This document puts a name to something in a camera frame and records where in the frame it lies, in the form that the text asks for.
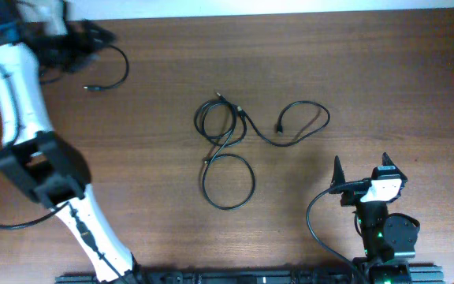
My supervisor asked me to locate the black usb cable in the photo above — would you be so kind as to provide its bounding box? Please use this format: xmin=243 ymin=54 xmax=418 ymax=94
xmin=39 ymin=43 xmax=130 ymax=92
xmin=193 ymin=92 xmax=257 ymax=211
xmin=199 ymin=100 xmax=332 ymax=148

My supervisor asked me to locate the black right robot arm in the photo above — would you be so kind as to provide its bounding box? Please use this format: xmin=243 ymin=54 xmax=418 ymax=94
xmin=331 ymin=153 xmax=420 ymax=283

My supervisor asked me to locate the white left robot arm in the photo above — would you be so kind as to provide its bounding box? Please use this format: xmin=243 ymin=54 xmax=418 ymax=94
xmin=0 ymin=1 xmax=143 ymax=283

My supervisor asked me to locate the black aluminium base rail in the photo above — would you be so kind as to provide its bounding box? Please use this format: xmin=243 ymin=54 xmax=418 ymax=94
xmin=55 ymin=267 xmax=445 ymax=284

